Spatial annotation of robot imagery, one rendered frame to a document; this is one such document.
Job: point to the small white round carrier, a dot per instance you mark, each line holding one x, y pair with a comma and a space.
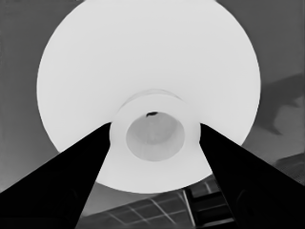
191, 126

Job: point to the dark robot body block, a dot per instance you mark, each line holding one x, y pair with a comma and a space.
208, 203

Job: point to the large thick white disc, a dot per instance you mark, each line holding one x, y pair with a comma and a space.
95, 63

